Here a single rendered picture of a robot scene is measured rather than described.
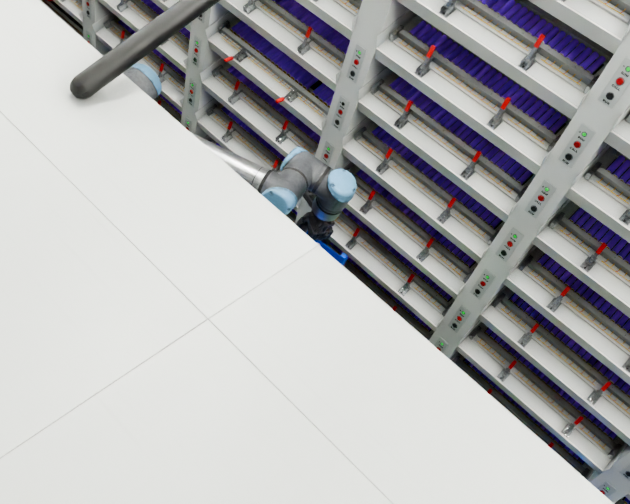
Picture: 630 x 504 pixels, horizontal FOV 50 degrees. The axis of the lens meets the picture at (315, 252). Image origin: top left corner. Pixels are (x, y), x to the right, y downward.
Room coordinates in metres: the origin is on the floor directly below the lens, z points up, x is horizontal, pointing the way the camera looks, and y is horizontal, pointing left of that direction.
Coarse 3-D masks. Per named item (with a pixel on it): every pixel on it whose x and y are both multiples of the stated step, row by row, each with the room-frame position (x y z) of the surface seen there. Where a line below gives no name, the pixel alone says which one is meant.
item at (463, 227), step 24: (360, 144) 1.87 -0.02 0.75; (384, 144) 1.86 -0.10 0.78; (360, 168) 1.82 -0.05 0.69; (384, 168) 1.78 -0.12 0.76; (408, 168) 1.79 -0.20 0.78; (432, 168) 1.83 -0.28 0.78; (408, 192) 1.73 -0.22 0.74; (432, 192) 1.75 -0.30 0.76; (456, 192) 1.75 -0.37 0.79; (432, 216) 1.66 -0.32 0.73; (456, 216) 1.68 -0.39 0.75; (480, 216) 1.68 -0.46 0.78; (456, 240) 1.61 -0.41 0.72; (480, 240) 1.62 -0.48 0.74
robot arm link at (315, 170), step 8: (296, 152) 1.50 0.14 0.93; (304, 152) 1.52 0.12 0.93; (288, 160) 1.48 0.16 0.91; (296, 160) 1.48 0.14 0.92; (304, 160) 1.49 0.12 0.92; (312, 160) 1.50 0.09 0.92; (320, 160) 1.53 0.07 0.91; (280, 168) 1.47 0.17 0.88; (296, 168) 1.44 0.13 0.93; (304, 168) 1.46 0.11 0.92; (312, 168) 1.48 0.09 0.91; (320, 168) 1.49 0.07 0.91; (328, 168) 1.50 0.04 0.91; (312, 176) 1.46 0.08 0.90; (320, 176) 1.47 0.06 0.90; (312, 184) 1.45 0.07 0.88
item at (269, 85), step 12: (228, 12) 2.26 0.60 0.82; (216, 24) 2.21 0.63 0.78; (228, 24) 2.24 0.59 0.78; (216, 36) 2.20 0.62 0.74; (216, 48) 2.16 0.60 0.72; (228, 48) 2.16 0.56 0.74; (252, 60) 2.12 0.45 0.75; (252, 72) 2.07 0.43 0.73; (264, 72) 2.08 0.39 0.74; (264, 84) 2.03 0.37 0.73; (276, 84) 2.04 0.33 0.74; (276, 96) 2.01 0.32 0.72; (288, 108) 1.98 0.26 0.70; (300, 108) 1.96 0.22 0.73; (300, 120) 1.96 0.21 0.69; (312, 120) 1.93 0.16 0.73; (324, 120) 1.89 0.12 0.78
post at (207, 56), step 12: (216, 12) 2.21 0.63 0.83; (192, 24) 2.22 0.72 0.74; (204, 24) 2.19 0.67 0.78; (192, 36) 2.22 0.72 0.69; (204, 36) 2.19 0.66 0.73; (192, 48) 2.22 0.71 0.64; (204, 48) 2.19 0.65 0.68; (204, 60) 2.18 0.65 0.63; (216, 60) 2.24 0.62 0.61; (192, 72) 2.21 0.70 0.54; (204, 96) 2.20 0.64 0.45; (192, 108) 2.20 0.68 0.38; (192, 120) 2.19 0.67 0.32; (192, 132) 2.19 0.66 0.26; (204, 132) 2.23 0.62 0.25
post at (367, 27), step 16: (368, 0) 1.88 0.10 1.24; (384, 0) 1.86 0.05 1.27; (368, 16) 1.87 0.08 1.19; (384, 16) 1.85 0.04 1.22; (400, 16) 1.92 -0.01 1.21; (368, 32) 1.87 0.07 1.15; (352, 48) 1.88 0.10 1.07; (368, 48) 1.86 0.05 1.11; (368, 64) 1.85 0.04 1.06; (368, 80) 1.87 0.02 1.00; (336, 96) 1.89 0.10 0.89; (352, 96) 1.86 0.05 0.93; (352, 112) 1.85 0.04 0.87; (352, 128) 1.87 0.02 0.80; (320, 144) 1.89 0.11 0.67; (336, 144) 1.86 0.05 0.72; (336, 160) 1.85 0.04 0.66; (304, 208) 1.88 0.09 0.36
